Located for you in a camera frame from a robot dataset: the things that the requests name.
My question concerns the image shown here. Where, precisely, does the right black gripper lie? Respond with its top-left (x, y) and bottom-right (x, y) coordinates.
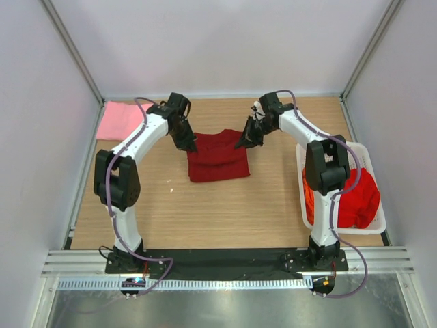
top-left (236, 116), bottom-right (277, 151)

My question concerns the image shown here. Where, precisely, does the dark red t-shirt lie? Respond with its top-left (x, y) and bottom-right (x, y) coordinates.
top-left (187, 129), bottom-right (250, 183)

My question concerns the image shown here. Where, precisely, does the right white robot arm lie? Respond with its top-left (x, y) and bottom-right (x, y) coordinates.
top-left (234, 90), bottom-right (350, 271)

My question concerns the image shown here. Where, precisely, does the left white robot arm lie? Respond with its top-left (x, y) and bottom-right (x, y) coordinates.
top-left (93, 92), bottom-right (197, 273)

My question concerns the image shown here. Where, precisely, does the folded pink t-shirt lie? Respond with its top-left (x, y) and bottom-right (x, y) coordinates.
top-left (96, 102), bottom-right (144, 141)

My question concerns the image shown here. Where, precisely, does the orange t-shirt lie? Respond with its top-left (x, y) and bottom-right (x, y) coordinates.
top-left (302, 167), bottom-right (314, 225)

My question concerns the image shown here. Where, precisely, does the bright red t-shirt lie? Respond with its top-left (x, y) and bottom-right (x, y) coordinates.
top-left (337, 168), bottom-right (380, 229)

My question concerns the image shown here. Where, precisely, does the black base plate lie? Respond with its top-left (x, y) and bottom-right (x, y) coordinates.
top-left (105, 246), bottom-right (350, 276)

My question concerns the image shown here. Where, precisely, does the white slotted cable duct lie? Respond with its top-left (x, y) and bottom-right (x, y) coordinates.
top-left (57, 276), bottom-right (313, 291)

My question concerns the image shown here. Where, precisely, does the aluminium frame rail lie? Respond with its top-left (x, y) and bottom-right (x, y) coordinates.
top-left (41, 204), bottom-right (113, 277)

